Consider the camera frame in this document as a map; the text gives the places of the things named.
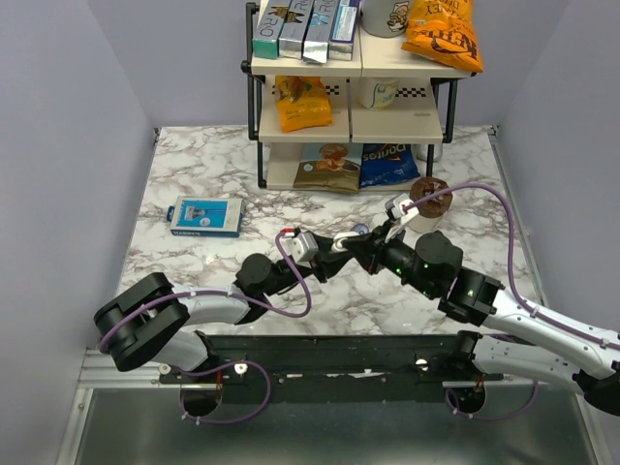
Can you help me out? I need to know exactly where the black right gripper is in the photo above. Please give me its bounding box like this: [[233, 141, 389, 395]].
[[343, 218, 437, 298]]

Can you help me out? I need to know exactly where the purple earbud charging case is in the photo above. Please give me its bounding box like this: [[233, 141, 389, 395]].
[[352, 224, 369, 234]]

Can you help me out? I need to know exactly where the white earbud charging case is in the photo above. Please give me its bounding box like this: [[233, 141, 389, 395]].
[[331, 231, 360, 253]]

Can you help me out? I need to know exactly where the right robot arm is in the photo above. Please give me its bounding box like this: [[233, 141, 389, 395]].
[[341, 232, 619, 416]]

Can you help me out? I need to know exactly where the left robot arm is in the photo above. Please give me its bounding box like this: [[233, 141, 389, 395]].
[[94, 229, 354, 383]]

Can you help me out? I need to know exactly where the blue Doritos bag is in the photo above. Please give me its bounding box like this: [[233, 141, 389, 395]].
[[359, 143, 419, 188]]

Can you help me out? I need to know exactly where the brown cookie bag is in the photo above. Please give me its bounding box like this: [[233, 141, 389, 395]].
[[293, 142, 363, 193]]

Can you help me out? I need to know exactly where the silver can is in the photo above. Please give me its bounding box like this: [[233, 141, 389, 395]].
[[416, 141, 444, 163]]

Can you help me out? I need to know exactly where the beige three-tier shelf rack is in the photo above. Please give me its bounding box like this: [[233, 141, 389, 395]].
[[240, 1, 469, 190]]

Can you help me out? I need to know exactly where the blue razor box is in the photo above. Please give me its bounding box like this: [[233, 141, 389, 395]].
[[167, 196, 246, 237]]

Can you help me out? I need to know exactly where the white yogurt cup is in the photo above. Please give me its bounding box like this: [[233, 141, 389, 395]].
[[357, 77, 399, 110]]

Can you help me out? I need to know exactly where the orange snack bag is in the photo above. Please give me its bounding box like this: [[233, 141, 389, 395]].
[[275, 76, 333, 133]]

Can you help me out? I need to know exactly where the purple white box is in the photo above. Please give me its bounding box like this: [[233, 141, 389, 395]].
[[328, 0, 359, 61]]

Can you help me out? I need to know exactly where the grey printed mug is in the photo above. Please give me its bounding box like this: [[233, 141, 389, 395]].
[[360, 0, 413, 38]]

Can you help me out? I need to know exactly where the orange kettle chips bag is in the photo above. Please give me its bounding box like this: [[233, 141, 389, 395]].
[[401, 0, 484, 74]]

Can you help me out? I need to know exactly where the silver blue RO box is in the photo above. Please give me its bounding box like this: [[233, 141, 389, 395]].
[[302, 0, 339, 64]]

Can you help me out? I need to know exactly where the teal RO box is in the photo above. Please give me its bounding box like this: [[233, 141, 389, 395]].
[[252, 0, 291, 59]]

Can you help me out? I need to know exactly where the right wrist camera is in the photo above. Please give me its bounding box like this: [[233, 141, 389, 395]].
[[385, 194, 419, 243]]

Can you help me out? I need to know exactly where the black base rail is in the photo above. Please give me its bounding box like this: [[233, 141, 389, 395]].
[[160, 331, 502, 414]]

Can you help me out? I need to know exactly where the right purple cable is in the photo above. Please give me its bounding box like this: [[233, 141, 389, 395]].
[[401, 181, 620, 423]]

